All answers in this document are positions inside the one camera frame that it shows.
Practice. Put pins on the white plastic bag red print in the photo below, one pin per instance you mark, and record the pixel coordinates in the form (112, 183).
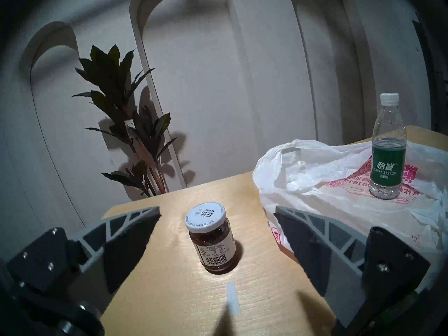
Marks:
(325, 177)

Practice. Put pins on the light wooden table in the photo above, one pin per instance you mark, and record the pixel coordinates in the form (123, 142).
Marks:
(175, 296)

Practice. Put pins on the tall dark-leaved potted plant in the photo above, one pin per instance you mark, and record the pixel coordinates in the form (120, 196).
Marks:
(115, 93)

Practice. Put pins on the water bottle green label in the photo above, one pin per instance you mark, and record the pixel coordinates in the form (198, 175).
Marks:
(388, 160)

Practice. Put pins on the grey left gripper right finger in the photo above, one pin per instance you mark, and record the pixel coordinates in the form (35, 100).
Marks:
(322, 244)

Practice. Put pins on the short white tape strip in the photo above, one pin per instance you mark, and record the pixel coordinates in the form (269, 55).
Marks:
(233, 298)

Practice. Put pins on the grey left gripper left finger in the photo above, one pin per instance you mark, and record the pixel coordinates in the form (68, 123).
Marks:
(119, 240)

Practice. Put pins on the dark sauce jar white lid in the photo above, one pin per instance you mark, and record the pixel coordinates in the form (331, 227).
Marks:
(213, 237)

